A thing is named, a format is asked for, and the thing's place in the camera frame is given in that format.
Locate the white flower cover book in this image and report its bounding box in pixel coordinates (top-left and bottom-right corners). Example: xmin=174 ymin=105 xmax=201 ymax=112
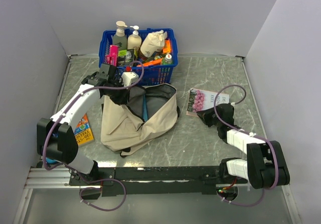
xmin=186 ymin=88 xmax=230 ymax=117

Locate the beige canvas backpack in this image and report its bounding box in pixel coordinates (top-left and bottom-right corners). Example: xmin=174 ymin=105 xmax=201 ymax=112
xmin=101 ymin=83 xmax=180 ymax=157

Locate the yellow treehouse children's book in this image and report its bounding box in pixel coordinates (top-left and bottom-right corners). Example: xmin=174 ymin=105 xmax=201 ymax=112
xmin=74 ymin=114 xmax=95 ymax=147

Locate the blue paperback book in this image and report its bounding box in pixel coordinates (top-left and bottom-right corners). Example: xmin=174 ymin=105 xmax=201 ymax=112
xmin=142 ymin=95 xmax=148 ymax=122

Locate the blue dinosaur pencil case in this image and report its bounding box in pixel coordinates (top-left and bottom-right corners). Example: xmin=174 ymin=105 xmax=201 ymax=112
xmin=46 ymin=133 xmax=61 ymax=165

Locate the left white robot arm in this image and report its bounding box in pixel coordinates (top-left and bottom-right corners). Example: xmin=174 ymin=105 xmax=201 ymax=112
xmin=36 ymin=64 xmax=126 ymax=185

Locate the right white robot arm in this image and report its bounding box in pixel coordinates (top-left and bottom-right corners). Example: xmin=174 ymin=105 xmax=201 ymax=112
xmin=197 ymin=103 xmax=290 ymax=189

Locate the pink box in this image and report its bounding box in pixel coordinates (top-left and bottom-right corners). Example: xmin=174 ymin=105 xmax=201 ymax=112
xmin=105 ymin=45 xmax=118 ymax=67

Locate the green black box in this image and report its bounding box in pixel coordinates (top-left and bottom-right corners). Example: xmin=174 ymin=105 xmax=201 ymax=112
xmin=117 ymin=48 xmax=138 ymax=66

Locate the orange long packet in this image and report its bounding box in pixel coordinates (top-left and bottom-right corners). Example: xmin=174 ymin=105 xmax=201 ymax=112
xmin=137 ymin=58 xmax=163 ymax=67

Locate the green pump bottle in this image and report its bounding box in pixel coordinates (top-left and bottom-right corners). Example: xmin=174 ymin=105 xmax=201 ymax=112
xmin=112 ymin=21 xmax=127 ymax=51

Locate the cream pump lotion bottle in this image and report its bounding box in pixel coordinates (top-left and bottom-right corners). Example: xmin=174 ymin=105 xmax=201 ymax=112
xmin=127 ymin=25 xmax=142 ymax=51

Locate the blue plastic shopping basket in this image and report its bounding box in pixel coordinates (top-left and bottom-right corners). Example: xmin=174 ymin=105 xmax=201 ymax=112
xmin=99 ymin=28 xmax=179 ymax=86

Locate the small green red-capped bottle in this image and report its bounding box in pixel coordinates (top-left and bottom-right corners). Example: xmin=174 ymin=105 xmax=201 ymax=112
xmin=162 ymin=54 xmax=173 ymax=65

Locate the orange snack packet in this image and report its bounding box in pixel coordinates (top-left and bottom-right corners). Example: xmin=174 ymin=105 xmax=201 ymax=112
xmin=163 ymin=40 xmax=172 ymax=54

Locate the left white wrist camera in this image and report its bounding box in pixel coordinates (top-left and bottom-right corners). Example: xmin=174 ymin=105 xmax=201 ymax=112
xmin=121 ymin=66 xmax=139 ymax=87

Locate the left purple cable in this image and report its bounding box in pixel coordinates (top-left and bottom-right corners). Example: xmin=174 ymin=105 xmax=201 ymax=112
xmin=41 ymin=60 xmax=145 ymax=171

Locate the beige drawstring cloth pouch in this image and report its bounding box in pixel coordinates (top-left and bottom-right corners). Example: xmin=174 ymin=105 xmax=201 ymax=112
xmin=139 ymin=30 xmax=168 ymax=58

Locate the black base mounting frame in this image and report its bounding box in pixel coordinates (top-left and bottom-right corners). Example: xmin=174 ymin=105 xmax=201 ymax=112
xmin=69 ymin=166 xmax=249 ymax=197

